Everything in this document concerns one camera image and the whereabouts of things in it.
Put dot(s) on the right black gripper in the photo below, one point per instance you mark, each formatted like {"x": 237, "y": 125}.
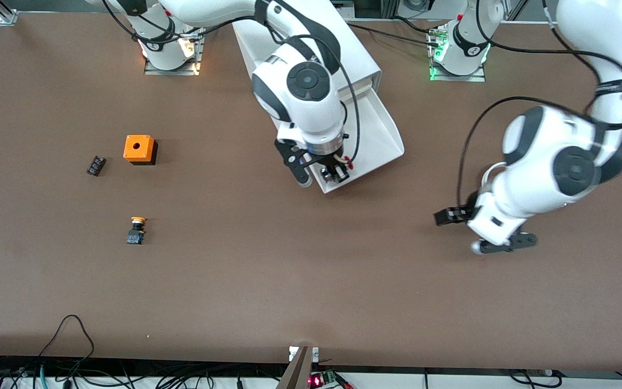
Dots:
{"x": 330, "y": 162}

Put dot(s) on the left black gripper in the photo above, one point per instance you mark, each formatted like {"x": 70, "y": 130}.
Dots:
{"x": 458, "y": 214}

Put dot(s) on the red-capped push button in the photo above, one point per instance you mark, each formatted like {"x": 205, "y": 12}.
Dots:
{"x": 348, "y": 160}

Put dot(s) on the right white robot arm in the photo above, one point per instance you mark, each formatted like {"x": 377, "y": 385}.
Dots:
{"x": 311, "y": 108}

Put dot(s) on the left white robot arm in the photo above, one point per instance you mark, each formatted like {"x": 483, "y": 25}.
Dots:
{"x": 548, "y": 156}

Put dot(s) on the orange-capped push button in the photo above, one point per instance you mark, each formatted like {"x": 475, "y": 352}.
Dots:
{"x": 136, "y": 233}

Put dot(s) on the circuit board with red LED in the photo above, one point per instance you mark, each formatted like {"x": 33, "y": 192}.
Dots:
{"x": 319, "y": 380}

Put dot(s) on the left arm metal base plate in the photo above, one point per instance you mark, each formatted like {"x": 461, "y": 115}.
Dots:
{"x": 457, "y": 79}

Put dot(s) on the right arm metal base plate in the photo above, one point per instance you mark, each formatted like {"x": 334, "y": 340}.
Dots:
{"x": 173, "y": 71}

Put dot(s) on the orange button enclosure box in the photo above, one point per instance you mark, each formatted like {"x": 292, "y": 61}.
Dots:
{"x": 138, "y": 147}

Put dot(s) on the aluminium profile post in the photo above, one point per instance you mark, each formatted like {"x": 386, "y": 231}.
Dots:
{"x": 297, "y": 373}

